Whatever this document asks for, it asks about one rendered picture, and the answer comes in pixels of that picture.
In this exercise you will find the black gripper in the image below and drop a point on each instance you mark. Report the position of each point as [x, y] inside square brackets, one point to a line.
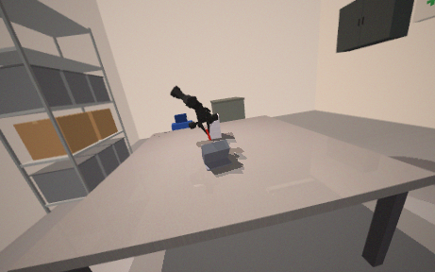
[213, 117]

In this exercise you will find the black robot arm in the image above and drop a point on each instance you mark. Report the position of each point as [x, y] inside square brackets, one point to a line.
[191, 102]

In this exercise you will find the grey sloped panel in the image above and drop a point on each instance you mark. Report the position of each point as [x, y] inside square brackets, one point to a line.
[215, 155]

